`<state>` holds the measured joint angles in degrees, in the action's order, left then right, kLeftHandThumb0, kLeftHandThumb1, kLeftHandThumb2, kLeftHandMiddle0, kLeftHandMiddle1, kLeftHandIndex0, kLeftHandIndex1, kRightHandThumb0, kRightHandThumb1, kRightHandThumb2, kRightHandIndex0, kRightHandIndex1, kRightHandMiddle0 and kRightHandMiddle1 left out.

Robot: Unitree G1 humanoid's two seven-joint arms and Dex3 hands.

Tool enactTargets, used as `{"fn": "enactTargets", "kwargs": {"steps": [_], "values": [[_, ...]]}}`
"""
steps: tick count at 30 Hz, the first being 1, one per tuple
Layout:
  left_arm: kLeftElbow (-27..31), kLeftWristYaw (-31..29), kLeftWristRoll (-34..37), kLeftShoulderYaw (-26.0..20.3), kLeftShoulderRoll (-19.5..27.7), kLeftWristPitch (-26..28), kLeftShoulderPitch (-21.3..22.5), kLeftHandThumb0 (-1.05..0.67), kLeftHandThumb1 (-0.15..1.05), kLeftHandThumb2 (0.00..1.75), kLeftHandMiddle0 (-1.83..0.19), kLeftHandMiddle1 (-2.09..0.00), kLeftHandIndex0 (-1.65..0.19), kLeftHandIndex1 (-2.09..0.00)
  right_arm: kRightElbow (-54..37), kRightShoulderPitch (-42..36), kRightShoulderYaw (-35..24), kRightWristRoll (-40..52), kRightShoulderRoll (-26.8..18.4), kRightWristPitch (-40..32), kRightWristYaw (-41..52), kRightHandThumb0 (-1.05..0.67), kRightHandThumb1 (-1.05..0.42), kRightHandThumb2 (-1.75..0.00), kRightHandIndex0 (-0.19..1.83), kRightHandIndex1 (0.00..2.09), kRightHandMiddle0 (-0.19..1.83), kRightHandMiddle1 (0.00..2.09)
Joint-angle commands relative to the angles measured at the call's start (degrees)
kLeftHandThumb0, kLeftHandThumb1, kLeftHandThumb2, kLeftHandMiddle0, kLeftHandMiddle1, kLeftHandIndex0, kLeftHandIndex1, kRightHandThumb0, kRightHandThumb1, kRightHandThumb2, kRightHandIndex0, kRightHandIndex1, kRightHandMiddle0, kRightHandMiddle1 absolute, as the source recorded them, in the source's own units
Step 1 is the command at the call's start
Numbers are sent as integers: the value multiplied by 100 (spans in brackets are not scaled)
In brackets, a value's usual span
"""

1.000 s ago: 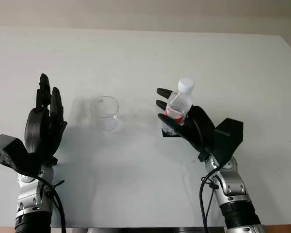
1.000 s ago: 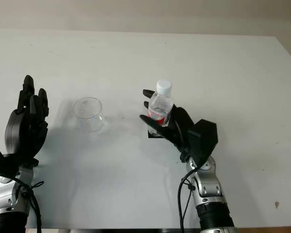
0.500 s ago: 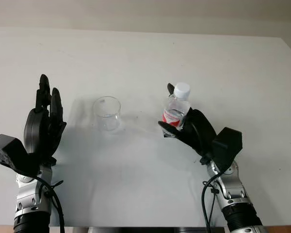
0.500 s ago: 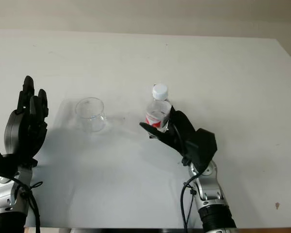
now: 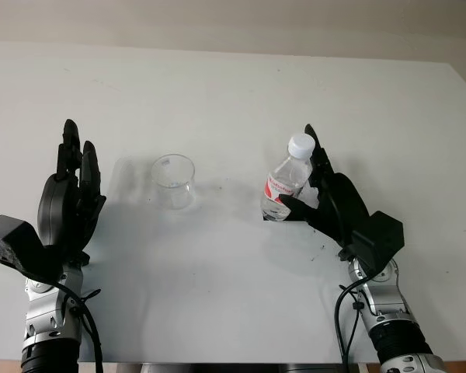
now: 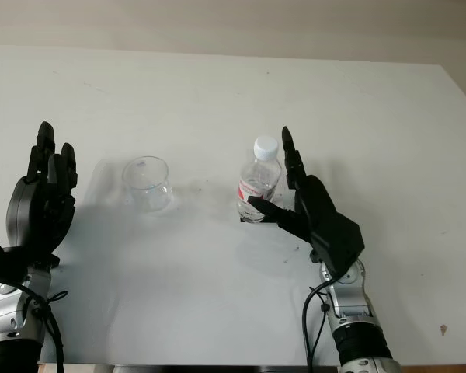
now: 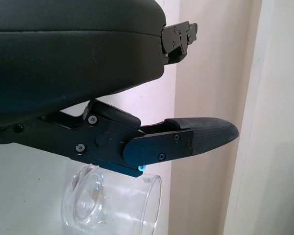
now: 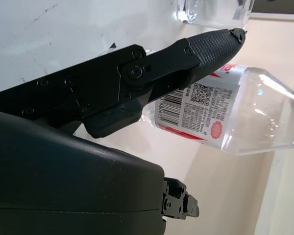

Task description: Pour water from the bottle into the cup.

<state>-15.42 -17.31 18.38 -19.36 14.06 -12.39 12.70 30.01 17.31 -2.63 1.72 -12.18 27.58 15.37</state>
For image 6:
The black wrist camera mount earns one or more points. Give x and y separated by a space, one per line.
339 241
0 260

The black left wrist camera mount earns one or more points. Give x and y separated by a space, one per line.
0 260

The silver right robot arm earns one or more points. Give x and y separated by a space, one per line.
353 311

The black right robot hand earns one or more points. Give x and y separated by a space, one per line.
314 198

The clear plastic cup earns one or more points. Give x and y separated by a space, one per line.
149 186

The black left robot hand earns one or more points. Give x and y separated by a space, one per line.
23 210

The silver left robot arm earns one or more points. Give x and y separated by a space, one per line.
11 318

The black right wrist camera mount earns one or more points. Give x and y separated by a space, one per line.
339 241

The clear water bottle white cap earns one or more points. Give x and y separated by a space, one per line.
258 175

